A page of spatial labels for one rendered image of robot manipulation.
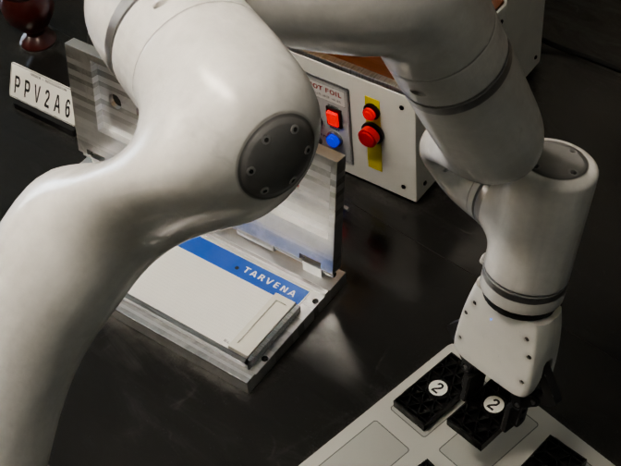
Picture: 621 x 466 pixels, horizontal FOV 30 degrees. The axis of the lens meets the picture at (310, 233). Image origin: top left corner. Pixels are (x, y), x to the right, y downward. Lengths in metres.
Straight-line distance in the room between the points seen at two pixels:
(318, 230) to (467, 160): 0.51
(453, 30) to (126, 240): 0.27
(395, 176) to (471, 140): 0.65
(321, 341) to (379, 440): 0.17
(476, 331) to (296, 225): 0.34
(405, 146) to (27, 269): 0.81
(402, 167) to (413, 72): 0.70
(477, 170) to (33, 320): 0.38
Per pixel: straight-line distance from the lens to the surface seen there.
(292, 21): 0.81
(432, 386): 1.36
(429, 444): 1.33
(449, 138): 0.92
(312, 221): 1.43
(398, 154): 1.53
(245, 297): 1.46
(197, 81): 0.69
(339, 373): 1.40
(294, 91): 0.70
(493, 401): 1.29
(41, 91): 1.80
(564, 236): 1.08
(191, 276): 1.50
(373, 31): 0.79
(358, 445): 1.33
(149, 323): 1.46
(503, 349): 1.18
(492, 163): 0.94
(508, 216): 1.08
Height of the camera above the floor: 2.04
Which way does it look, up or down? 47 degrees down
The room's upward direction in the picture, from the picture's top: 6 degrees counter-clockwise
